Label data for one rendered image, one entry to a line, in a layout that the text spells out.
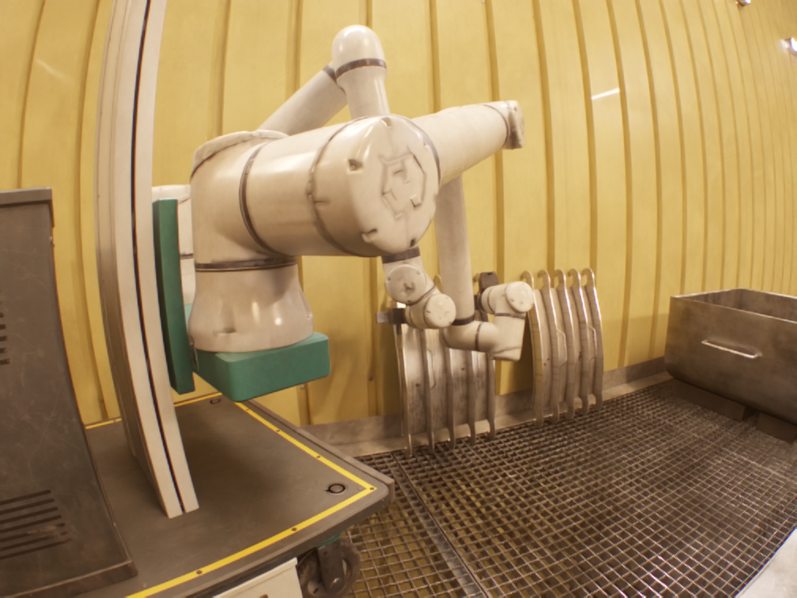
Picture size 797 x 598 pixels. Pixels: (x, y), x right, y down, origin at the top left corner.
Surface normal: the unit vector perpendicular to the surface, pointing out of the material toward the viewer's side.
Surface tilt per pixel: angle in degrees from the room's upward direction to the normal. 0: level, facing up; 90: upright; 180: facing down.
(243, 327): 71
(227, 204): 94
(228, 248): 92
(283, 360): 90
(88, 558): 90
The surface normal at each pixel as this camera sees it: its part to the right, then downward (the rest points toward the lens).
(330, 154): -0.44, -0.21
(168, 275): 0.72, 0.10
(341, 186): -0.43, 0.26
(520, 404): 0.31, 0.15
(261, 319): 0.45, -0.24
